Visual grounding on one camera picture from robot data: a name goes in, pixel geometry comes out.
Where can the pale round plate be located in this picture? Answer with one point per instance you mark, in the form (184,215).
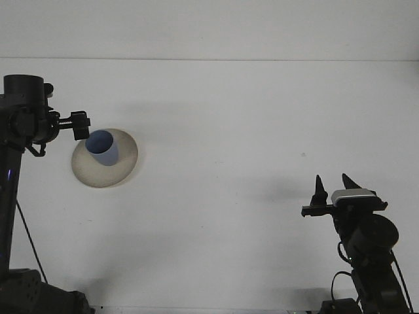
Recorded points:
(98,176)

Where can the pale blue cup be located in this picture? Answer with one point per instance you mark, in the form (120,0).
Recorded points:
(108,157)

